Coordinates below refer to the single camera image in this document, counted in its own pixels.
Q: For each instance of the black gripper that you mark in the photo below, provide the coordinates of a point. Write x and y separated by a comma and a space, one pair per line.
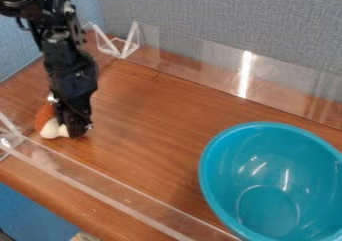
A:
73, 82

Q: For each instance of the clear acrylic back panel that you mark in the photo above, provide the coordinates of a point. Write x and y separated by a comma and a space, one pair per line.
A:
291, 88

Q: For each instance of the clear acrylic panel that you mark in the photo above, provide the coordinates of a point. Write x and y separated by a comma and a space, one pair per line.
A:
118, 195
19, 53
291, 88

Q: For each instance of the clear acrylic left panel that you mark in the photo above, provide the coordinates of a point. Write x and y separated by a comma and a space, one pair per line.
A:
19, 53

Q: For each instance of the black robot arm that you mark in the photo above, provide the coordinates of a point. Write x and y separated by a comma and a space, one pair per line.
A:
51, 21

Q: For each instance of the clear acrylic front panel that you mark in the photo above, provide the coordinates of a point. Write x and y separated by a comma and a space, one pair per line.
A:
118, 195

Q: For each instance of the clear acrylic corner bracket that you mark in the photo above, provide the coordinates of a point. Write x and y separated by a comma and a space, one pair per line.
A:
116, 47

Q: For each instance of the white brown toy mushroom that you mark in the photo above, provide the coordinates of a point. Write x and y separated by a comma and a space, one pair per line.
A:
47, 126

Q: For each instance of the blue plastic bowl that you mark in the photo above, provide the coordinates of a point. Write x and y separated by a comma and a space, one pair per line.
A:
271, 181

